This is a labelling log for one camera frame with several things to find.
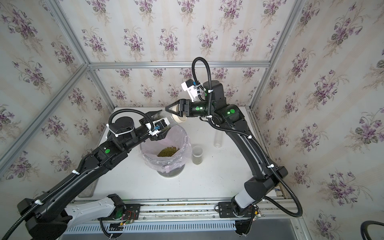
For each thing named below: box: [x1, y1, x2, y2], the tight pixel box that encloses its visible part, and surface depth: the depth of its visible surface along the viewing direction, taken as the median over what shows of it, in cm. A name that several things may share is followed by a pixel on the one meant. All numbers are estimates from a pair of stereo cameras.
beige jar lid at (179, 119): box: [171, 112, 187, 123], surface depth 57 cm
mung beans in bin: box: [157, 146, 180, 157], surface depth 94 cm
